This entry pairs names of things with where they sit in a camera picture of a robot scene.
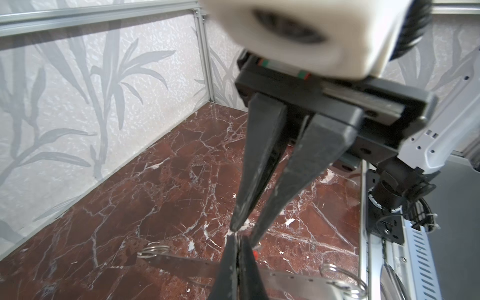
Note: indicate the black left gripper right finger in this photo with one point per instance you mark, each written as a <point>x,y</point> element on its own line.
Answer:
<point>250,284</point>

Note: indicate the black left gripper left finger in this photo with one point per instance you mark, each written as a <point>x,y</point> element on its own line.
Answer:
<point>226,283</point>

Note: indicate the grey metal key plate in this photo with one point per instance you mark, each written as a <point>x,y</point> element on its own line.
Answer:
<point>285,283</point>

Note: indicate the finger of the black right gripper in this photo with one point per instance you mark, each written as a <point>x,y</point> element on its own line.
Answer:
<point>323,141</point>
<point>266,141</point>

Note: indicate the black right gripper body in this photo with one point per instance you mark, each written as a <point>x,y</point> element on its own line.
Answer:
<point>392,112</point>

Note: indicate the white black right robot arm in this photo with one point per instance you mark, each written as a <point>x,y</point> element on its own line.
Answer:
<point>406,179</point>

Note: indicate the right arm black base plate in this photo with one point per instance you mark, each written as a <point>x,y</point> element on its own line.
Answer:
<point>381,222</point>

